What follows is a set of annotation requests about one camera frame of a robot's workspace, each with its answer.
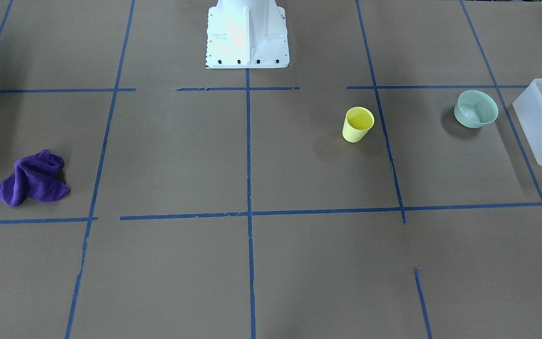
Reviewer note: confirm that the yellow plastic cup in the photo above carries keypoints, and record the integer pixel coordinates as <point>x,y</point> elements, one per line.
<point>357,122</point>

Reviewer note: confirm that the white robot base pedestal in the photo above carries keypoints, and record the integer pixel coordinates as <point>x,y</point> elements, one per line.
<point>247,34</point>

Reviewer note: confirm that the purple microfibre cloth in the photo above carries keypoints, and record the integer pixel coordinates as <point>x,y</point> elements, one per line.
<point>34,177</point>

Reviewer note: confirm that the pale green bowl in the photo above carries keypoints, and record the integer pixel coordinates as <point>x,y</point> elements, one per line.
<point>474,109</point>

